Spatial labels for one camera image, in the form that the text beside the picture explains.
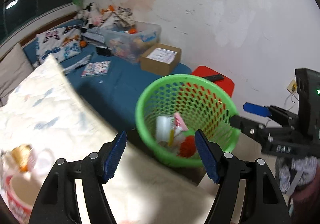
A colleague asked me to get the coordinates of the orange peel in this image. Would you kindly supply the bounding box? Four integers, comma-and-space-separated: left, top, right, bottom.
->
11, 144, 34, 173

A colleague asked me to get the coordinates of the dark window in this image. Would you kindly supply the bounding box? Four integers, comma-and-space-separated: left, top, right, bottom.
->
1, 0, 72, 42

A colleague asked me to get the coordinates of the red plastic stool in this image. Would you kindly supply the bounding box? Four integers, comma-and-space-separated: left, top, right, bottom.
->
191, 66, 235, 97

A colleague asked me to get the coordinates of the pink snack pouch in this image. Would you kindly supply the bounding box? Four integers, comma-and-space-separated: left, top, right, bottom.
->
174, 112, 188, 132

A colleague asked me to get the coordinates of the brown cardboard box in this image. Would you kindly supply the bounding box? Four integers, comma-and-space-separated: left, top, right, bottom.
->
140, 43, 182, 76

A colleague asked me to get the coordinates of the green plastic waste basket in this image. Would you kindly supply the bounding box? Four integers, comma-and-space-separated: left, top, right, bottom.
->
135, 74, 240, 167

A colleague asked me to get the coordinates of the white quilted table cover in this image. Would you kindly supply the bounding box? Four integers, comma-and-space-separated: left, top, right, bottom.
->
1, 57, 214, 223

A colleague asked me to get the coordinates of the cow plush toy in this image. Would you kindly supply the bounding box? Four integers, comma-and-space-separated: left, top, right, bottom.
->
74, 3, 103, 29

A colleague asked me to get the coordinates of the wall power socket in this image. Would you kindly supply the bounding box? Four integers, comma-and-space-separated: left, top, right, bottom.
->
287, 80, 297, 94

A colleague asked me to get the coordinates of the red knitted heart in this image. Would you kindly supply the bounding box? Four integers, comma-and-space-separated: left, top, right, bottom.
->
178, 136, 197, 158

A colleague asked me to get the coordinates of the clear toy storage bin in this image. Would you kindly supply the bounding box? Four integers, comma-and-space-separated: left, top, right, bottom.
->
99, 22, 162, 63

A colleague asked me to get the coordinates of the beige cushion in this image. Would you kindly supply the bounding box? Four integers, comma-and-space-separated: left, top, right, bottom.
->
0, 43, 34, 106

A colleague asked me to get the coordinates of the right butterfly pillow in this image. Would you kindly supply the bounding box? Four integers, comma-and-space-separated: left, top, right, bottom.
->
36, 25, 81, 64

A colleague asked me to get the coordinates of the clear bottle yellow label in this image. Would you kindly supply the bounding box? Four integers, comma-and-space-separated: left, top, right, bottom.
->
155, 115, 175, 146

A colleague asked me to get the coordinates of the black remote control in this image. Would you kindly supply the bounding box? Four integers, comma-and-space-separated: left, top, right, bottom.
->
203, 74, 224, 82

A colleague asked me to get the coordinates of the red snack canister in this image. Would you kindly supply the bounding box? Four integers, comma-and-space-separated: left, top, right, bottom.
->
2, 170, 41, 223

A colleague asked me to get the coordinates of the colourful picture book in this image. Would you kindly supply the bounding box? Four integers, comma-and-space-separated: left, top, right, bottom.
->
81, 61, 111, 77

